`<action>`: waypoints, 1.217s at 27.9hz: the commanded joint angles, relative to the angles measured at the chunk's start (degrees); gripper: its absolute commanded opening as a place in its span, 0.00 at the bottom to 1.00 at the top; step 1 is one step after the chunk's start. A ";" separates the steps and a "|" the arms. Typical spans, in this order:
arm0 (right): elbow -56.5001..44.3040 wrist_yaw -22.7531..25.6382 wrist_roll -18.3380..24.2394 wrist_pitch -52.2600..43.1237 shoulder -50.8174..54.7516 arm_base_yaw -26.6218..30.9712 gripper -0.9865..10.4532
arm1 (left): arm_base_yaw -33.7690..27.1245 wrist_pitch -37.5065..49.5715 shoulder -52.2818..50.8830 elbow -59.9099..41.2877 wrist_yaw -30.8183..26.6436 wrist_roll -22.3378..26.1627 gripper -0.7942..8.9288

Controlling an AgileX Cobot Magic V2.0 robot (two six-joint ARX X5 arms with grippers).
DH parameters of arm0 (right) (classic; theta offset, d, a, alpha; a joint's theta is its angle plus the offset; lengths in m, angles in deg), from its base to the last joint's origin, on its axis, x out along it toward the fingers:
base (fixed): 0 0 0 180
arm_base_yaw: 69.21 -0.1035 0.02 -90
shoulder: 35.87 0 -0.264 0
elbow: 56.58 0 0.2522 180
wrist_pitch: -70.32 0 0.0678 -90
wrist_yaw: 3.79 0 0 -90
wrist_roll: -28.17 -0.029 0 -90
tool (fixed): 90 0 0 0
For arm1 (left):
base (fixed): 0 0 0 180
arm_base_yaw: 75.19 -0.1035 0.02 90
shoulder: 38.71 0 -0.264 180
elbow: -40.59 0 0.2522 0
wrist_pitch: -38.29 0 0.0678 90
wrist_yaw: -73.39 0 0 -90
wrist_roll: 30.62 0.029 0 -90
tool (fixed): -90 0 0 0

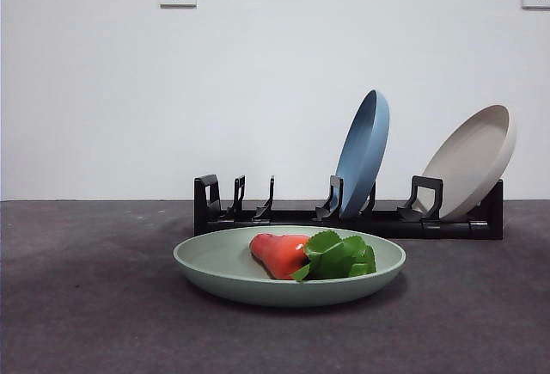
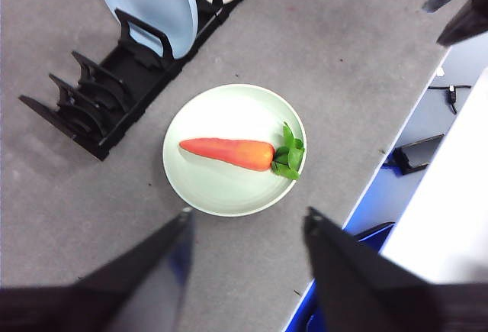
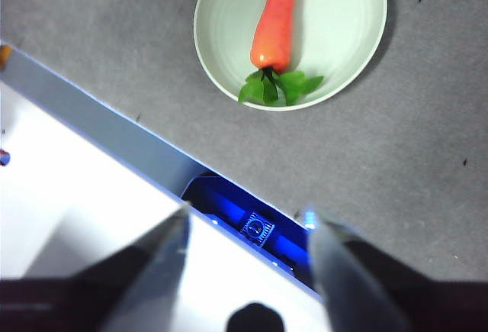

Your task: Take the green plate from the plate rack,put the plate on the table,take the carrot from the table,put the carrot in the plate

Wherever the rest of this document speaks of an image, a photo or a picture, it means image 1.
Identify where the orange carrot with green leaves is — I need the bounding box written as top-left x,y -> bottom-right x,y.
249,230 -> 378,283

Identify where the light green plate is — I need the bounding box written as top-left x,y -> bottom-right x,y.
173,225 -> 407,309

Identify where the blue plate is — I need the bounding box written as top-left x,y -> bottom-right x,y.
333,89 -> 391,221

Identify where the black plate rack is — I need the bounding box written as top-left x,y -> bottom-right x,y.
192,174 -> 504,241

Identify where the beige plate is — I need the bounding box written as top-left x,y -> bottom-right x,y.
420,104 -> 517,222

